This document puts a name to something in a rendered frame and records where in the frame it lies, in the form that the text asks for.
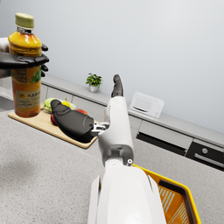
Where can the lemon tea bottle green cap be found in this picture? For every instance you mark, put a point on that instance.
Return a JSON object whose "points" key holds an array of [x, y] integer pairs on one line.
{"points": [[26, 87]]}

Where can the yellow slatted basket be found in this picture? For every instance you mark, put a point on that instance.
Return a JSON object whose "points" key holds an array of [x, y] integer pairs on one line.
{"points": [[178, 201]]}

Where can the white microwave oven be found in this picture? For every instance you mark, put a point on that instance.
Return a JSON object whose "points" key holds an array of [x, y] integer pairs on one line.
{"points": [[145, 104]]}

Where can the red tomato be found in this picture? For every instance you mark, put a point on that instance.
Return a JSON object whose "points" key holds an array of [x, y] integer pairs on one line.
{"points": [[81, 111]]}

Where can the green cabbage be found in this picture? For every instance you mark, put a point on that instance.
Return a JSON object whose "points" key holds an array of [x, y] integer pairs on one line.
{"points": [[47, 105]]}

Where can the grey kitchen cabinet counter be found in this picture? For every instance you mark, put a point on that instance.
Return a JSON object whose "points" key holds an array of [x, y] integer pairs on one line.
{"points": [[169, 131]]}

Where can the small potted green plant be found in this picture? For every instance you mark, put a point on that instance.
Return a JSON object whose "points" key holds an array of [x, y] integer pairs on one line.
{"points": [[94, 81]]}

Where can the yellow pear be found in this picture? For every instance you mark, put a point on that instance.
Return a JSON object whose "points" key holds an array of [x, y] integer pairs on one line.
{"points": [[66, 103]]}

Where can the wooden cutting board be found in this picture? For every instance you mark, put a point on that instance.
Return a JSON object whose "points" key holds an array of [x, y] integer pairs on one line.
{"points": [[40, 122]]}

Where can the red apple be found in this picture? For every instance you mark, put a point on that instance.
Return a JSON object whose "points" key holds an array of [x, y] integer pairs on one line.
{"points": [[53, 119]]}

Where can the black built-in oven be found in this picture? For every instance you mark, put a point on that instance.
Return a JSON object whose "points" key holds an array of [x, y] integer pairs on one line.
{"points": [[207, 154]]}

